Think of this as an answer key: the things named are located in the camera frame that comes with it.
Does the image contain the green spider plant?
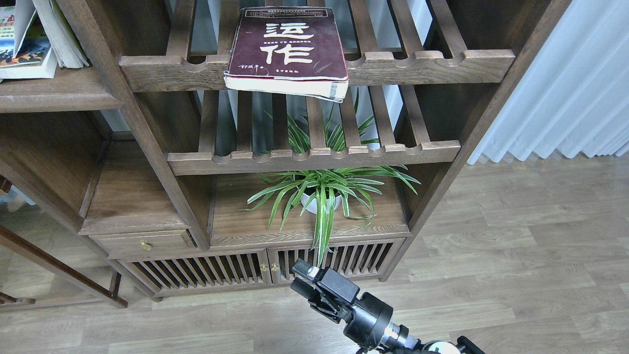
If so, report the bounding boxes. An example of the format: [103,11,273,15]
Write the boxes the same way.
[239,108,422,267]

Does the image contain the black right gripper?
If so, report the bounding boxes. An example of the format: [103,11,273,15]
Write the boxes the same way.
[290,259,393,351]

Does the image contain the brass drawer knob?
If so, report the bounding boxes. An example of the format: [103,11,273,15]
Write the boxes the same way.
[140,240,152,251]

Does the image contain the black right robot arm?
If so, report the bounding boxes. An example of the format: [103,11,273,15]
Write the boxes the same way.
[290,259,483,354]

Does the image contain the dark wooden bookshelf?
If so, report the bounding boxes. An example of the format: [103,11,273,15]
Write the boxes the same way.
[1,0,570,299]

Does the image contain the yellow cover book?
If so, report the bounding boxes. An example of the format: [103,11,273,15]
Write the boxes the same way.
[11,0,90,68]

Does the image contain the maroon book white characters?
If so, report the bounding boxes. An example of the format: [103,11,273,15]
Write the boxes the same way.
[224,6,348,103]

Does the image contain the white plant pot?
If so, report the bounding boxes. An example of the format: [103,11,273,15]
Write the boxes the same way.
[300,191,342,214]

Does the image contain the white pleated curtain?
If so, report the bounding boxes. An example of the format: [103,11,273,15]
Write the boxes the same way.
[466,0,629,163]

